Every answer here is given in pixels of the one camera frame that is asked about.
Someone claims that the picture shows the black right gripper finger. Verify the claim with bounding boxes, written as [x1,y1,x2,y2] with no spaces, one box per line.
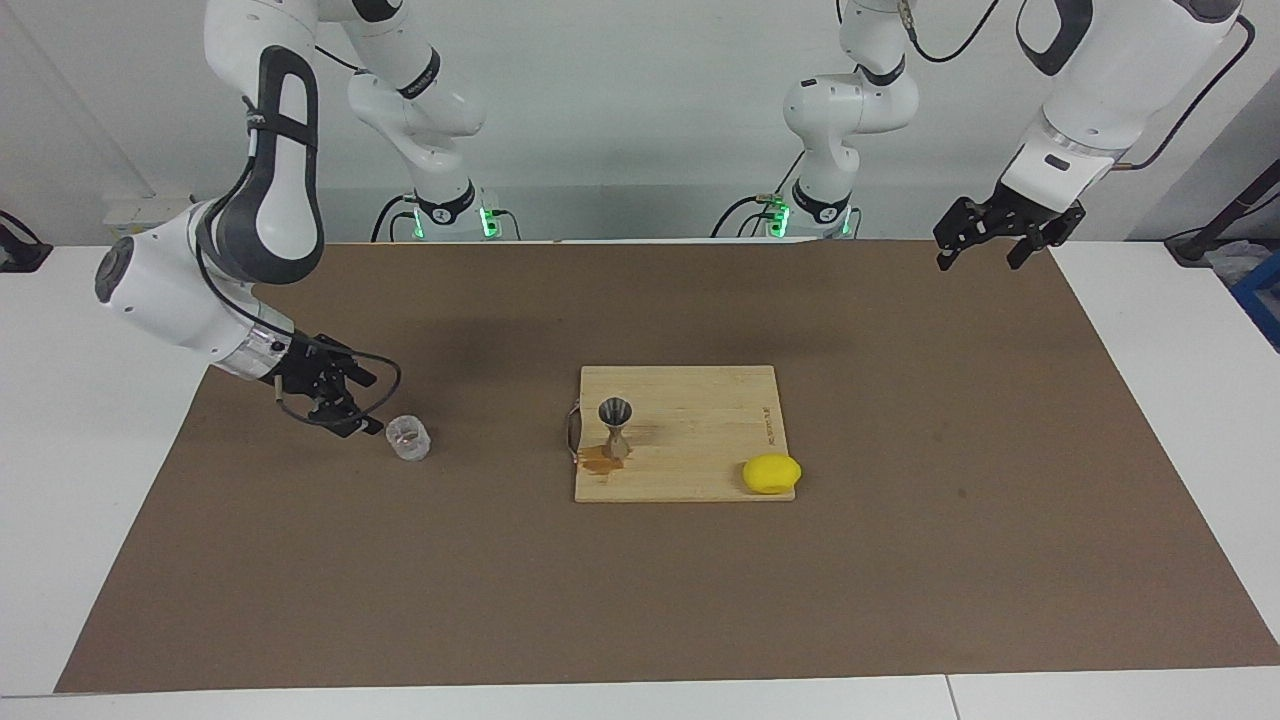
[310,394,385,439]
[324,344,380,390]

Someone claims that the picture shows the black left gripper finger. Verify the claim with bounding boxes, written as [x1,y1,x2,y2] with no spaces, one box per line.
[935,196,1002,272]
[1007,224,1067,272]

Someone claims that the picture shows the small clear glass cup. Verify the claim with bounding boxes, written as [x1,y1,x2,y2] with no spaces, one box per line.
[387,416,431,462]

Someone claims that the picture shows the steel cocktail jigger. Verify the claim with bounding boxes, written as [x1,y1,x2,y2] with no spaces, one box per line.
[598,397,633,462]

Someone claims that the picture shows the black stand pole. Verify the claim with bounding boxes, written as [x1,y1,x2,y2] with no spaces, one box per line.
[1165,160,1280,266]

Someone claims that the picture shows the brown table mat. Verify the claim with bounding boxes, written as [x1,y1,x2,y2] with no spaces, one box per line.
[55,240,1280,694]

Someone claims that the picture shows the blue crate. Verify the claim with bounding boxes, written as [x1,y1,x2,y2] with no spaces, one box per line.
[1230,250,1280,351]

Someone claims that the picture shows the yellow lemon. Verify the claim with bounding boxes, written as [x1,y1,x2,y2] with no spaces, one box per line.
[742,453,803,496]

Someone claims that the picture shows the wooden cutting board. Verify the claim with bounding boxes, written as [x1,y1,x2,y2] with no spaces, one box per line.
[565,365,798,504]

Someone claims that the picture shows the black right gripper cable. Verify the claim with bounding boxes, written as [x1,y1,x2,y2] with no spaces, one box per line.
[195,230,403,429]

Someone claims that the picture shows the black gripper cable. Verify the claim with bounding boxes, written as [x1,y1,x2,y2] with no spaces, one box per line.
[195,230,403,429]
[900,0,1256,171]

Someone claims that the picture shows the black base cable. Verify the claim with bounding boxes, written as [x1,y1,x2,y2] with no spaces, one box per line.
[710,150,806,241]
[372,193,421,243]

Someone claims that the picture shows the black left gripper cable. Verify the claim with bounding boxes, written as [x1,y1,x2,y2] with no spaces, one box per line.
[900,0,1256,171]

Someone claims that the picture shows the black clamp with cable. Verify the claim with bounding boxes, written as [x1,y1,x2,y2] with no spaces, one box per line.
[0,210,53,273]

